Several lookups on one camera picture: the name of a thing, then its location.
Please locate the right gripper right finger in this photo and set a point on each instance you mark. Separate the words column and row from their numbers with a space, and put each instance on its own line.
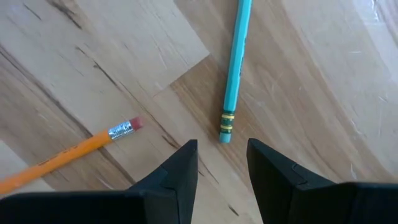
column 280, row 193

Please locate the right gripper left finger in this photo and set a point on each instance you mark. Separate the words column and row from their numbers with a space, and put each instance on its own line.
column 168, row 199

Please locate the teal pencil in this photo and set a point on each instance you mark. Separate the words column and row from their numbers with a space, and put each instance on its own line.
column 236, row 62

